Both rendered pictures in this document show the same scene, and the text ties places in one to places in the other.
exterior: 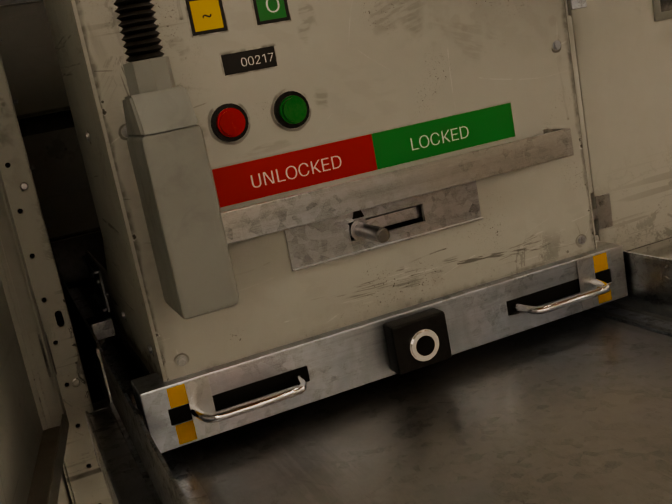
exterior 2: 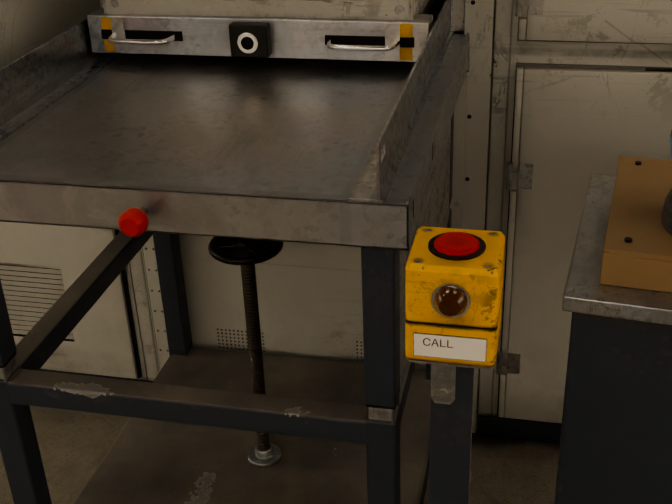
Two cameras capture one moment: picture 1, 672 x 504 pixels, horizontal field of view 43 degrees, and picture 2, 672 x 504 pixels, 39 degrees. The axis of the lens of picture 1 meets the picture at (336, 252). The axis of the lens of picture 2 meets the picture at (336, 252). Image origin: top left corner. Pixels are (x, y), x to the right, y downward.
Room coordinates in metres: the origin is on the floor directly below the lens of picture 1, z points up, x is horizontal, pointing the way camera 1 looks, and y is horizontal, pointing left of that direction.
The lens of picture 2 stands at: (-0.33, -0.96, 1.29)
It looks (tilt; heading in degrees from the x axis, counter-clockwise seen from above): 28 degrees down; 34
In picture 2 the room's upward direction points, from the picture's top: 2 degrees counter-clockwise
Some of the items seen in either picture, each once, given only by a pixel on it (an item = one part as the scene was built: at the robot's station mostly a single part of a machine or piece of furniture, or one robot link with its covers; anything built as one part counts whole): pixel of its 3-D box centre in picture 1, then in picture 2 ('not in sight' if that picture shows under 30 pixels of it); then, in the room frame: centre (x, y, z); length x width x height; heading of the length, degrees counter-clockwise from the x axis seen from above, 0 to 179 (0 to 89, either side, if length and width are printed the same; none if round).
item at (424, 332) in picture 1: (418, 341); (249, 40); (0.80, -0.06, 0.90); 0.06 x 0.03 x 0.05; 111
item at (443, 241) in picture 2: not in sight; (456, 248); (0.34, -0.64, 0.90); 0.04 x 0.04 x 0.02
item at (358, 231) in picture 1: (367, 223); not in sight; (0.79, -0.03, 1.02); 0.06 x 0.02 x 0.04; 21
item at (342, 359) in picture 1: (401, 334); (257, 33); (0.83, -0.05, 0.90); 0.54 x 0.05 x 0.06; 111
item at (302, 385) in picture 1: (251, 397); (141, 37); (0.74, 0.10, 0.90); 0.11 x 0.05 x 0.01; 111
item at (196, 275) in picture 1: (177, 200); not in sight; (0.68, 0.12, 1.09); 0.08 x 0.05 x 0.17; 21
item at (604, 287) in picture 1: (562, 295); (362, 43); (0.86, -0.23, 0.90); 0.11 x 0.05 x 0.01; 111
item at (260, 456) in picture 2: not in sight; (264, 451); (0.70, -0.10, 0.18); 0.06 x 0.06 x 0.02
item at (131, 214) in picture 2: not in sight; (136, 219); (0.37, -0.22, 0.82); 0.04 x 0.03 x 0.03; 21
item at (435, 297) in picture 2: not in sight; (450, 304); (0.30, -0.66, 0.87); 0.03 x 0.01 x 0.03; 111
